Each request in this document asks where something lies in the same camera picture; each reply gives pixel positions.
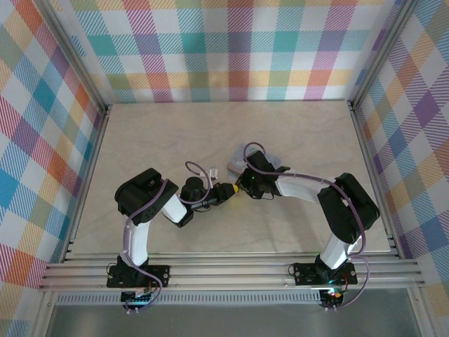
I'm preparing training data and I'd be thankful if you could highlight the grey metal base plate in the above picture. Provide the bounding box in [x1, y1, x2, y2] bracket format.
[45, 304, 422, 337]

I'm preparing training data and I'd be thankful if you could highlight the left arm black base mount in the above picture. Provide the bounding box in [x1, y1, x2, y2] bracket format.
[106, 265, 171, 289]

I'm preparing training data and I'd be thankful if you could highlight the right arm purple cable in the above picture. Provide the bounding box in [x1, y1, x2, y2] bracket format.
[243, 142, 369, 312]

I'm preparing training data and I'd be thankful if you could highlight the grey slotted cable duct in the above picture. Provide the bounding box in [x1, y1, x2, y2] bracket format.
[55, 293, 322, 305]

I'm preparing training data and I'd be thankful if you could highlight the aluminium corner post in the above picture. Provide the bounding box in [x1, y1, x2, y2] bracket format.
[34, 0, 112, 115]
[347, 0, 424, 113]

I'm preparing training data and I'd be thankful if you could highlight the aluminium side rail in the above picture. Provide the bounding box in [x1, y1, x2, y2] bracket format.
[349, 101, 404, 259]
[61, 103, 113, 264]

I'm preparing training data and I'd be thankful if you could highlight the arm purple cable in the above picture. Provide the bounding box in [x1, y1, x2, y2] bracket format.
[243, 142, 369, 312]
[121, 160, 215, 312]

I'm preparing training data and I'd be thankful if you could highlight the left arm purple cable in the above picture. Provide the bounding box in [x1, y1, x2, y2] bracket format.
[121, 160, 215, 312]

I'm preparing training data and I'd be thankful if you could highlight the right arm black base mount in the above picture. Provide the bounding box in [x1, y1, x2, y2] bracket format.
[293, 262, 358, 286]

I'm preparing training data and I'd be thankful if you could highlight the aluminium rail frame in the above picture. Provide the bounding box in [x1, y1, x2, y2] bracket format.
[38, 251, 427, 291]

